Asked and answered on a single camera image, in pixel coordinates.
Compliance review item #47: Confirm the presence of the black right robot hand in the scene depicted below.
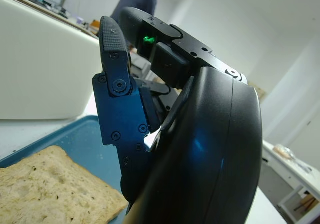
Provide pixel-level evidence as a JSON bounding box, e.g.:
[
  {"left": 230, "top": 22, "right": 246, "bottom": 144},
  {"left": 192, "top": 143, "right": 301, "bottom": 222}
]
[{"left": 91, "top": 6, "right": 264, "bottom": 224}]

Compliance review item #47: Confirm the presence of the slice of brown bread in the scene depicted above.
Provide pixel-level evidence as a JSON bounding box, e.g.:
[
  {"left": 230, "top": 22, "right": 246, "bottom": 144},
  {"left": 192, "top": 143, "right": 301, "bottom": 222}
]
[{"left": 0, "top": 145, "right": 129, "bottom": 224}]

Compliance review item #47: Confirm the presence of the blue rectangular tray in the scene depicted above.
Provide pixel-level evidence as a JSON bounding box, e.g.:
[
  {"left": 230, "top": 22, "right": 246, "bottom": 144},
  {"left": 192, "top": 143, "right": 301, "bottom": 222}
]
[{"left": 0, "top": 115, "right": 131, "bottom": 224}]

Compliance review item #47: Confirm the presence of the cream white two-slot toaster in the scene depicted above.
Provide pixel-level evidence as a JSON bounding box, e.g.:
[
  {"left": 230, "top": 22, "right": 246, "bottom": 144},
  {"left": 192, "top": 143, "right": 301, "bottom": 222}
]
[{"left": 0, "top": 0, "right": 101, "bottom": 121}]

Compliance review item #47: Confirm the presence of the white shelf table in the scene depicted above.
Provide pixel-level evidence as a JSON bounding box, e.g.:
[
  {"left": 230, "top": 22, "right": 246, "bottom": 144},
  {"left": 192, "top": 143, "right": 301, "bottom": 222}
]
[{"left": 261, "top": 139, "right": 320, "bottom": 224}]

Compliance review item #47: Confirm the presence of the white background table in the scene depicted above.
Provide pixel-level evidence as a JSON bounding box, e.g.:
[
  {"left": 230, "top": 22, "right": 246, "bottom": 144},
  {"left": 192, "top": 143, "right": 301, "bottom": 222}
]
[{"left": 0, "top": 0, "right": 101, "bottom": 39}]

